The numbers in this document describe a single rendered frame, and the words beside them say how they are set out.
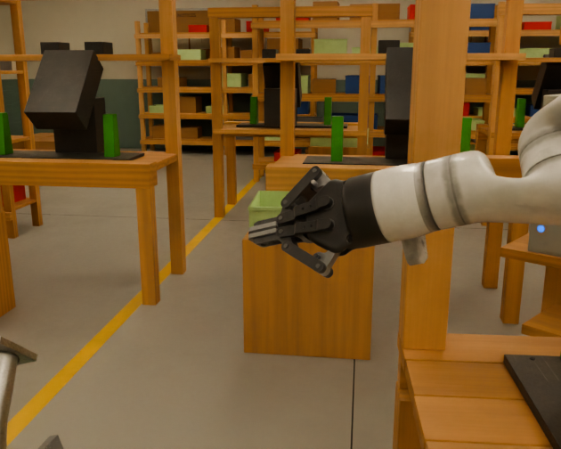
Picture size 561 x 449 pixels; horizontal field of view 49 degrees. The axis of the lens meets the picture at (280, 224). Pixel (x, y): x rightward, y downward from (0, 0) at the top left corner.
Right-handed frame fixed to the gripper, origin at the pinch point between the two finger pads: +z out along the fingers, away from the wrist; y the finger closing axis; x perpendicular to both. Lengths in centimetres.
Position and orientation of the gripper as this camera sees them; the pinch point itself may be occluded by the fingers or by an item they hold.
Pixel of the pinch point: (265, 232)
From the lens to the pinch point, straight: 69.4
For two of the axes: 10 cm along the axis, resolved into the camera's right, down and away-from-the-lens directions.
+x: 4.9, 3.4, 8.1
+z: -8.7, 2.0, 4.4
